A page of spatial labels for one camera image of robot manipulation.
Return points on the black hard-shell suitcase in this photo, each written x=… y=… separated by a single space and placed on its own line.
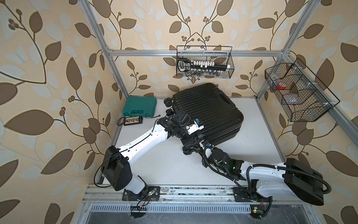
x=221 y=118

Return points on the aluminium frame rail front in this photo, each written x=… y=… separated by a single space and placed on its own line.
x=191 y=194

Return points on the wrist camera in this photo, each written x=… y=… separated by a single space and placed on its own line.
x=208 y=150
x=195 y=126

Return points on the small box of brass bits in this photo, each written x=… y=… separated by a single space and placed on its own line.
x=133 y=120

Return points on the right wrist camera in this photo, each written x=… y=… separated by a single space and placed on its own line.
x=208 y=150

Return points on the wire basket black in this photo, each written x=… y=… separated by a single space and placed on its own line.
x=312 y=88
x=218 y=54

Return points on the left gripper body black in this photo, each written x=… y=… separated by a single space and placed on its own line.
x=187 y=139

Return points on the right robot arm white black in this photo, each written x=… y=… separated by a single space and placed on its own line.
x=256 y=180

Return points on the red object in basket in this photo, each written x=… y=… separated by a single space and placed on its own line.
x=281 y=85

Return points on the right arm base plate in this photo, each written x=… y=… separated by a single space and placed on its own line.
x=243 y=194

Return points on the clear plastic bag in basket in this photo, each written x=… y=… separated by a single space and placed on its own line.
x=291 y=99

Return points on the socket wrench set in basket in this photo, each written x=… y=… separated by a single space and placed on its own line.
x=192 y=66

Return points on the right wire basket black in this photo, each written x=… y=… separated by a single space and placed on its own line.
x=312 y=88

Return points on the back wire basket black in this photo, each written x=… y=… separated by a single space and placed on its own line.
x=218 y=54

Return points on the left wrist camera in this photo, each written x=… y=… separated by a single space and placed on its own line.
x=195 y=126

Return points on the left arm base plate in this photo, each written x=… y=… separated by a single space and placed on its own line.
x=152 y=192

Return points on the green plastic tool case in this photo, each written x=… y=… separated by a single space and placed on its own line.
x=140 y=106

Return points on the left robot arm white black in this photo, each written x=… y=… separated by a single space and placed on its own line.
x=116 y=165

